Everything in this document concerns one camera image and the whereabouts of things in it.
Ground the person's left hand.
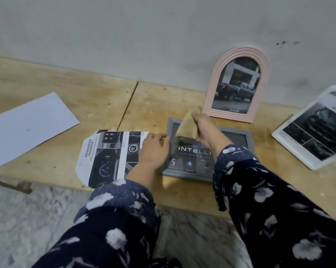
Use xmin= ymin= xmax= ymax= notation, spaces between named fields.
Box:
xmin=138 ymin=133 xmax=171 ymax=170

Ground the person's right hand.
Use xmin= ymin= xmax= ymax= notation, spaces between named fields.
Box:
xmin=191 ymin=112 xmax=234 ymax=158

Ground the brown wiping cloth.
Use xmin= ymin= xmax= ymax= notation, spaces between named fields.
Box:
xmin=175 ymin=105 xmax=203 ymax=140

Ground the grey picture frame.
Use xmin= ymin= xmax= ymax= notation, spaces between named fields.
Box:
xmin=160 ymin=117 xmax=254 ymax=183

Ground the arched car dashboard print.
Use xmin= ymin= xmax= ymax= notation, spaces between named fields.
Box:
xmin=75 ymin=130 xmax=150 ymax=189

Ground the pink arched picture frame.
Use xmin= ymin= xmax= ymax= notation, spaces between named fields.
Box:
xmin=203 ymin=47 xmax=270 ymax=123

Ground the white picture frame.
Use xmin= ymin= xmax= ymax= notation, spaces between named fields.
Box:
xmin=271 ymin=85 xmax=336 ymax=170

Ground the white logo print sheet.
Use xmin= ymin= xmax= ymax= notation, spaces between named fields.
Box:
xmin=0 ymin=92 xmax=80 ymax=173

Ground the person's right forearm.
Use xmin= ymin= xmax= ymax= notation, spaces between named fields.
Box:
xmin=212 ymin=144 xmax=336 ymax=268

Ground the person's left forearm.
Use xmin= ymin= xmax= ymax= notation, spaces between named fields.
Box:
xmin=31 ymin=162 xmax=162 ymax=268

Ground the person's dark floral dress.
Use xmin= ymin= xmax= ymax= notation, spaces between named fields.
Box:
xmin=148 ymin=257 xmax=183 ymax=268

